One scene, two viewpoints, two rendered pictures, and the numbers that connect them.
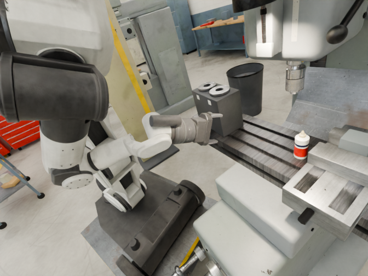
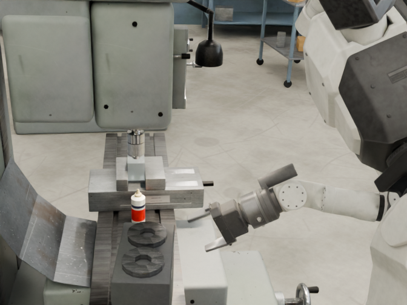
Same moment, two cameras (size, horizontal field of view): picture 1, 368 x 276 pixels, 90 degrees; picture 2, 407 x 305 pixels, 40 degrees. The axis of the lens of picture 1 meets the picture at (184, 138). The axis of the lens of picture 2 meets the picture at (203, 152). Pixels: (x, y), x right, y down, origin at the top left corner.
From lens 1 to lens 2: 1.78 m
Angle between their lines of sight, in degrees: 118
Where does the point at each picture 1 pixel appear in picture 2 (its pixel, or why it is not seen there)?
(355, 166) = (158, 163)
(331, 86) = (11, 210)
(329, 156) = (160, 170)
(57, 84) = not seen: hidden behind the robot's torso
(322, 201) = (192, 175)
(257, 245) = (227, 264)
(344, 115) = (39, 219)
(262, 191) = (192, 248)
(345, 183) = (167, 173)
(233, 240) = (245, 277)
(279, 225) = (209, 227)
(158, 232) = not seen: outside the picture
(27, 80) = not seen: hidden behind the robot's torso
